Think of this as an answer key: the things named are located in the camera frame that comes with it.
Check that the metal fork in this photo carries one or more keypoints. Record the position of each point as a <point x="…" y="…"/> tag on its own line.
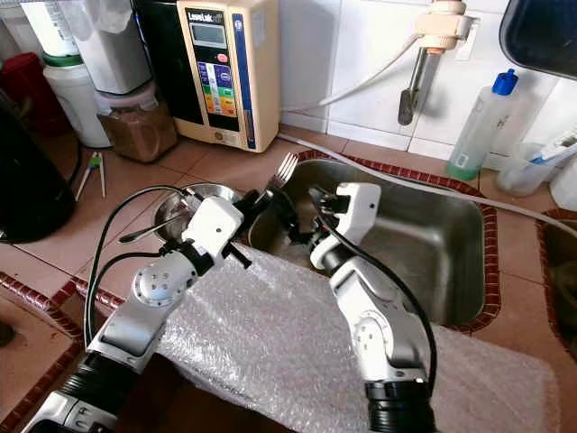
<point x="284" y="170"/>

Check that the stainless steel bowl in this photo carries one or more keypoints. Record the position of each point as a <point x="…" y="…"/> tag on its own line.
<point x="176" y="212"/>

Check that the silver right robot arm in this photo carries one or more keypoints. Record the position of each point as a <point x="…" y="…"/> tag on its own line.
<point x="379" y="334"/>

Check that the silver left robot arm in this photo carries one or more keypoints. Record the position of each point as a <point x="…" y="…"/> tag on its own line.
<point x="144" y="307"/>

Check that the large stainless steel sink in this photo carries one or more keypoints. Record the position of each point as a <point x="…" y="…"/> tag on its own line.
<point x="424" y="234"/>

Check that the beige water ionizer machine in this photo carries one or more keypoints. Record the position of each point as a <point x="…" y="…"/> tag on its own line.
<point x="266" y="90"/>

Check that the jar of brown powder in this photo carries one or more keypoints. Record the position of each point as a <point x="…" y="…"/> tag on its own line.
<point x="135" y="133"/>

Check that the clear bubble wrap sheet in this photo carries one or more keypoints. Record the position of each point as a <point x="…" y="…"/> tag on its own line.
<point x="261" y="361"/>

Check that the green white tongs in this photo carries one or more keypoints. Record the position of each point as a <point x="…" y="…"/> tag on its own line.
<point x="92" y="164"/>

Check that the clear bottle with blue cap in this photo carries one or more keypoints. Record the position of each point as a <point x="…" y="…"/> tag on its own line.
<point x="478" y="135"/>

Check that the clear plastic cup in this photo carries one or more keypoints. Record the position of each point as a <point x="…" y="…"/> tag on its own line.
<point x="518" y="171"/>

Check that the white grey appliance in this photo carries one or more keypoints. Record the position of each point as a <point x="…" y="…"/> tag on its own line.
<point x="117" y="54"/>

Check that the black kettle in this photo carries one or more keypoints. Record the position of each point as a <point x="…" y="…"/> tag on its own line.
<point x="36" y="189"/>

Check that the small sink with dishes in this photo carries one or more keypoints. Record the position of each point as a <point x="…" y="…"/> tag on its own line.
<point x="563" y="262"/>

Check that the white detergent bottle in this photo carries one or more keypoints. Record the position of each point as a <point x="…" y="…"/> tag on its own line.
<point x="568" y="185"/>

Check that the white blue toothbrush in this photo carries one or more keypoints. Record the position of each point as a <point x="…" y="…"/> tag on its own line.
<point x="559" y="144"/>

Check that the red canister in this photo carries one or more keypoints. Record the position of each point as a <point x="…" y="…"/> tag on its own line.
<point x="32" y="90"/>

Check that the white labelled bottle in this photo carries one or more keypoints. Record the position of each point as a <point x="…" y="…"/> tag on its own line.
<point x="50" y="27"/>

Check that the black tray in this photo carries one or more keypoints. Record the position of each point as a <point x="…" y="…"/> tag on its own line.
<point x="541" y="36"/>

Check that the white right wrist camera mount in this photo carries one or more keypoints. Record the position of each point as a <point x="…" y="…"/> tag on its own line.
<point x="361" y="203"/>

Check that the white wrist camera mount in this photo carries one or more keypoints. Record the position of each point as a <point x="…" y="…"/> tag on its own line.
<point x="361" y="203"/>
<point x="216" y="224"/>

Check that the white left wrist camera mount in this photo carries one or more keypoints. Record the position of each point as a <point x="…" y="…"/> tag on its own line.
<point x="216" y="224"/>

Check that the beige wall faucet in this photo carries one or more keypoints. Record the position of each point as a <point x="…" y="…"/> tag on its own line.
<point x="446" y="27"/>

